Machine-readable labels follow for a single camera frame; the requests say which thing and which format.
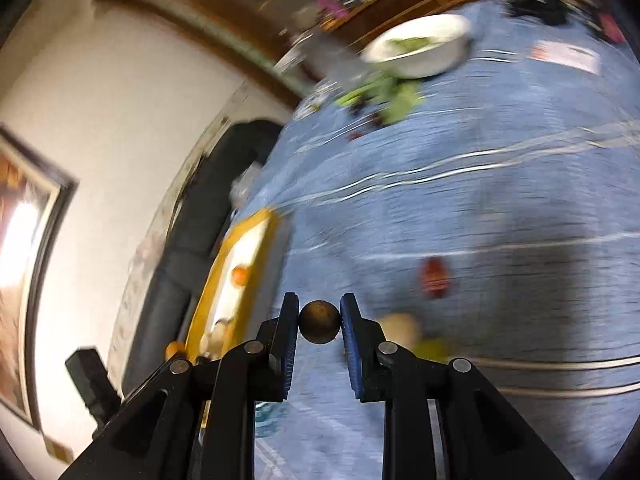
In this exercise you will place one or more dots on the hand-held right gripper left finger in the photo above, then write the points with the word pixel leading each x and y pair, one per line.
pixel 289 345

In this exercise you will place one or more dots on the yellow tray box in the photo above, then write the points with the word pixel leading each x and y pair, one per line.
pixel 250 240

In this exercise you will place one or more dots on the framed wall picture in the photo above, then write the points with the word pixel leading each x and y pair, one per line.
pixel 30 260

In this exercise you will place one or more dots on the brown kiwi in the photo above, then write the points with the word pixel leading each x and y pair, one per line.
pixel 320 322

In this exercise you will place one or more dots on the clear glass pitcher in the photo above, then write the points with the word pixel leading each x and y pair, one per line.
pixel 295 57

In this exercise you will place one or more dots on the pale peeled fruit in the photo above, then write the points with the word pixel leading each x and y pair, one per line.
pixel 400 330

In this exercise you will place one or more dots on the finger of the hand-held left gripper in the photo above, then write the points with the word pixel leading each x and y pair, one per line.
pixel 90 380

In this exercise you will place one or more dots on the green fruit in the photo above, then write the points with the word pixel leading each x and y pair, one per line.
pixel 436 349

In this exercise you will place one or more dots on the green leafy vegetables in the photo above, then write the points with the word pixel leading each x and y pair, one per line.
pixel 395 97

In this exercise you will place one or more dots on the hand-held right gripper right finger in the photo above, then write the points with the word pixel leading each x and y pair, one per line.
pixel 350 345

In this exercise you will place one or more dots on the red cylindrical device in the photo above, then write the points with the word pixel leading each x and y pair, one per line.
pixel 611 27

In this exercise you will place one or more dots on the white and red paper card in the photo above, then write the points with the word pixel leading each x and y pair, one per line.
pixel 565 57

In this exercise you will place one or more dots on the black electric device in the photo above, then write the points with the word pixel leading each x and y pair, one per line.
pixel 537 7

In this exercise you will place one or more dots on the dark chair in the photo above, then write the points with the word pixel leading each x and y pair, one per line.
pixel 200 220

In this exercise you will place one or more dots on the green vegetables in bowl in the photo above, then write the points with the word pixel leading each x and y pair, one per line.
pixel 407 44

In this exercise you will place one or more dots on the white bowl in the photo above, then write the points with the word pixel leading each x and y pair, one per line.
pixel 425 60

